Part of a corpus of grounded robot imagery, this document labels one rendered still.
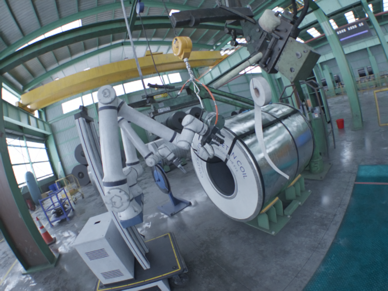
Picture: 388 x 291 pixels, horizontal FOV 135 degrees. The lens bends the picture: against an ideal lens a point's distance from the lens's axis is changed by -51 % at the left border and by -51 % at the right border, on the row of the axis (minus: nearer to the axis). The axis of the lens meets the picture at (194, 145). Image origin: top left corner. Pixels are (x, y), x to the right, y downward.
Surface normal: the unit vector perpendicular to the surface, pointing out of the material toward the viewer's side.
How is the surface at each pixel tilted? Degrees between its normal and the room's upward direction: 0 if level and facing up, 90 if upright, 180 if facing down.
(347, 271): 0
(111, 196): 92
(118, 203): 100
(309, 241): 0
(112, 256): 90
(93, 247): 90
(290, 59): 90
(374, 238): 0
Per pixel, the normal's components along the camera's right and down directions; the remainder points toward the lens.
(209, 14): 0.23, 0.04
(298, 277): -0.32, -0.94
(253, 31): -0.84, 0.32
